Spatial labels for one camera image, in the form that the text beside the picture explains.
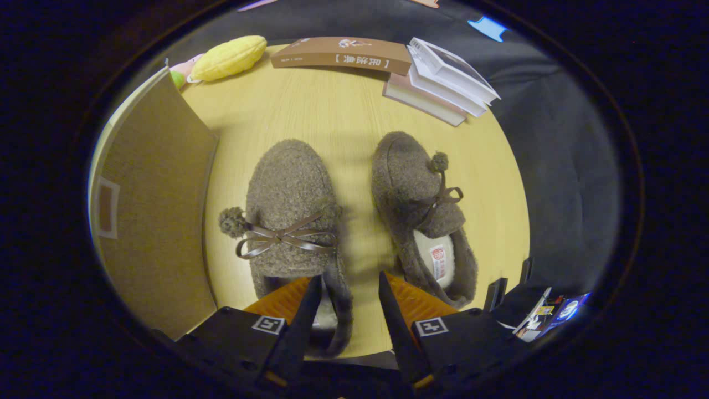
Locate brown book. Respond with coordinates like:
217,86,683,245
270,37,413,76

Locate pale pink book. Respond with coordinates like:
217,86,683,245
382,72,469,127

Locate beige fabric storage box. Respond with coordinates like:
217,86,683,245
88,66,220,340

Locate pink and green plush toy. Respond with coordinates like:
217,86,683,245
169,53,204,90

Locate blue lit screen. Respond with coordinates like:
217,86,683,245
540,293,592,339

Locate thick white book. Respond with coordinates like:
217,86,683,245
407,47,488,118

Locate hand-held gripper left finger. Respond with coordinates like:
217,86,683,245
177,275,323,388

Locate white book with dark cover photo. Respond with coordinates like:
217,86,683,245
409,37,502,105

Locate black backdrop cloth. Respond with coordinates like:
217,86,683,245
155,0,621,311

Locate yellow round plush toy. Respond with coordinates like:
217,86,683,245
190,35,268,83

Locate brown fuzzy shoe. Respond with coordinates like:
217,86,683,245
371,131,479,310
218,139,355,358

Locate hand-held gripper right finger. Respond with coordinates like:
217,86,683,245
378,272,524,388

